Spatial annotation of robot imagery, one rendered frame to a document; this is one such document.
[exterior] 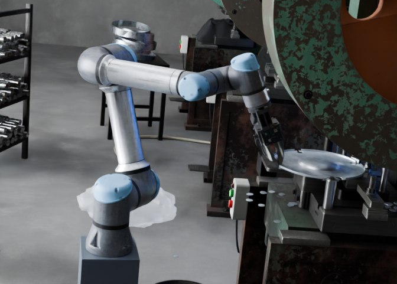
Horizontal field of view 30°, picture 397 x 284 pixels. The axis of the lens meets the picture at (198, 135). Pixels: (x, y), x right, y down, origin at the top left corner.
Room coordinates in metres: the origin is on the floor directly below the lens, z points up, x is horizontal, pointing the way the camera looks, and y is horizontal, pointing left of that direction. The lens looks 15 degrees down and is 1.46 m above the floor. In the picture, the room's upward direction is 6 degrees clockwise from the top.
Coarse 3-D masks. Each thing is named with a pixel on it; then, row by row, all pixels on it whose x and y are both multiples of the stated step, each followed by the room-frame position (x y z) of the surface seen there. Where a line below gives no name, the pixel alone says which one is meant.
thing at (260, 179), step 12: (264, 180) 2.44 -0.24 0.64; (276, 180) 2.46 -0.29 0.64; (288, 180) 2.47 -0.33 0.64; (252, 192) 2.43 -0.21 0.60; (252, 204) 2.44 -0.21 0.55; (264, 204) 2.44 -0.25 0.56; (252, 216) 2.44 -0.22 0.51; (252, 228) 2.44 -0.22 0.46; (264, 228) 2.44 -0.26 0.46; (252, 240) 2.44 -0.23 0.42; (264, 240) 2.44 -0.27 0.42; (240, 252) 2.46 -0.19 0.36; (252, 252) 2.44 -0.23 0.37; (264, 252) 2.44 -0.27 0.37; (240, 264) 2.43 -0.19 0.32; (252, 264) 2.44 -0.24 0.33; (264, 264) 2.44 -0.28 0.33; (240, 276) 2.43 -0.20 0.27; (252, 276) 2.44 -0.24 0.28
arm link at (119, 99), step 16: (112, 48) 2.32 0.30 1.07; (128, 48) 2.39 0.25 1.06; (112, 96) 2.32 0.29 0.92; (128, 96) 2.33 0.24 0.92; (112, 112) 2.32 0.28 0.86; (128, 112) 2.32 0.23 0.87; (112, 128) 2.32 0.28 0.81; (128, 128) 2.30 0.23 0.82; (128, 144) 2.29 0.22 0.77; (128, 160) 2.29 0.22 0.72; (144, 160) 2.32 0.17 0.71; (128, 176) 2.26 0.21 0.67; (144, 176) 2.28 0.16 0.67; (144, 192) 2.25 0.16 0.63
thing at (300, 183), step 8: (264, 160) 2.23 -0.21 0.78; (272, 168) 2.15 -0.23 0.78; (280, 168) 2.16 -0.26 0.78; (304, 176) 2.18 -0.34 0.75; (296, 184) 2.27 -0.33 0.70; (304, 184) 2.18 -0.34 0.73; (312, 184) 2.18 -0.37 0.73; (320, 184) 2.18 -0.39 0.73; (296, 192) 2.25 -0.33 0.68; (304, 192) 2.18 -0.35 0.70; (320, 192) 2.19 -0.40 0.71; (296, 200) 2.24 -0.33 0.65; (304, 200) 2.18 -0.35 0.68
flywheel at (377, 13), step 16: (384, 0) 1.84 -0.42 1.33; (384, 16) 1.84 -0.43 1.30; (352, 32) 1.83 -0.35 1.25; (368, 32) 1.84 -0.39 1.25; (384, 32) 1.84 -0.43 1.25; (352, 48) 1.83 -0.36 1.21; (368, 48) 1.84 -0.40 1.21; (384, 48) 1.84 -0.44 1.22; (368, 64) 1.84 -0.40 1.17; (384, 64) 1.84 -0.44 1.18; (368, 80) 1.84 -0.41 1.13; (384, 80) 1.84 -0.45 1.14; (384, 96) 1.84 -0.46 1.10
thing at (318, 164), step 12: (276, 156) 2.27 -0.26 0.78; (288, 156) 2.29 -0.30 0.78; (300, 156) 2.30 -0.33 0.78; (312, 156) 2.31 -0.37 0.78; (324, 156) 2.33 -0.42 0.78; (336, 156) 2.34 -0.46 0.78; (288, 168) 2.16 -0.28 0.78; (300, 168) 2.17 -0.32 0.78; (312, 168) 2.18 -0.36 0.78; (324, 168) 2.18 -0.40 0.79; (336, 168) 2.20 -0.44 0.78; (348, 168) 2.22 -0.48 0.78; (360, 168) 2.23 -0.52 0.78
